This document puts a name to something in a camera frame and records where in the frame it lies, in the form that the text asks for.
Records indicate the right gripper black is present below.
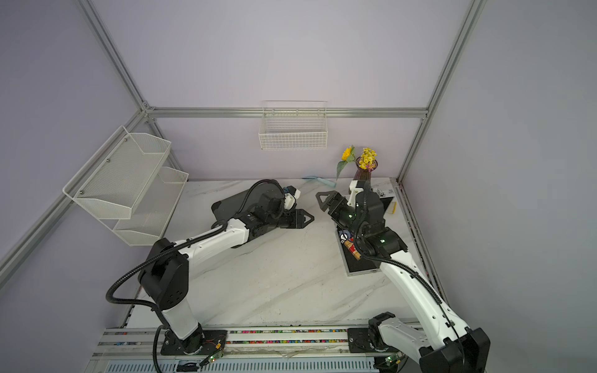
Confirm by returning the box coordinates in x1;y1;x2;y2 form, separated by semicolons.
319;192;368;238

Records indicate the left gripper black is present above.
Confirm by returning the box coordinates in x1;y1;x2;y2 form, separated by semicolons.
267;208;314;229

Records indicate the silver aluminium poker case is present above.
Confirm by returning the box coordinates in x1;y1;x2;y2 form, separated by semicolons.
336;187;408;273

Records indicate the dark grey poker case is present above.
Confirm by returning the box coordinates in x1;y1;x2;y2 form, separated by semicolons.
211;188;264;242

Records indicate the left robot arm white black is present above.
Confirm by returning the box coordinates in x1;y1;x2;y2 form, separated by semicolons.
106;179;315;353

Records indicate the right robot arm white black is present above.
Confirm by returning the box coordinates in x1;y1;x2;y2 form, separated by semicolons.
317;186;491;372

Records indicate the light blue plastic tool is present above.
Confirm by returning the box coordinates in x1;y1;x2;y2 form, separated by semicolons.
303;176;337;188

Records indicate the purple glass vase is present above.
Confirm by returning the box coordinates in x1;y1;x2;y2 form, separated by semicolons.
353;157;377;190

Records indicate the yellow sunflower with leaf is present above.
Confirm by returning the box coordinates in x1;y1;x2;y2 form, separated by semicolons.
336;145;355;179

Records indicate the yellow flower bunch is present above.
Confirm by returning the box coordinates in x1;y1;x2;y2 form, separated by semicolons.
358;148;378;171

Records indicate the red playing card box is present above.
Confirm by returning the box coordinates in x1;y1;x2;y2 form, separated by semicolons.
343;239;362;260

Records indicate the white mesh two-tier shelf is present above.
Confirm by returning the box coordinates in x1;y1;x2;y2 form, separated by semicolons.
63;127;188;246

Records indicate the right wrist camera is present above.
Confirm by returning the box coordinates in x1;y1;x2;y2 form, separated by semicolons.
348;180;367;208

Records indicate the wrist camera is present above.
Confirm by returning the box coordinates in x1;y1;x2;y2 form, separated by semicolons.
283;186;301;211
348;180;367;208

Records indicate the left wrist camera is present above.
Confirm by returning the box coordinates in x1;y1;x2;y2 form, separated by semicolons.
283;186;301;211

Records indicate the white wire wall basket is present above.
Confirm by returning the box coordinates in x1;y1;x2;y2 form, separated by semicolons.
259;100;328;151

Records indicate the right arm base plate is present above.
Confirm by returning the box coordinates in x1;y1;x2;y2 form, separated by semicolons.
347;328;388;354

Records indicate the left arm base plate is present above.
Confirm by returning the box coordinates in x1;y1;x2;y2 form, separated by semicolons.
160;329;228;356

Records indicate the aluminium frame rail structure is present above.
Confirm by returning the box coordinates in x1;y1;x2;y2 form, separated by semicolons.
1;1;486;292

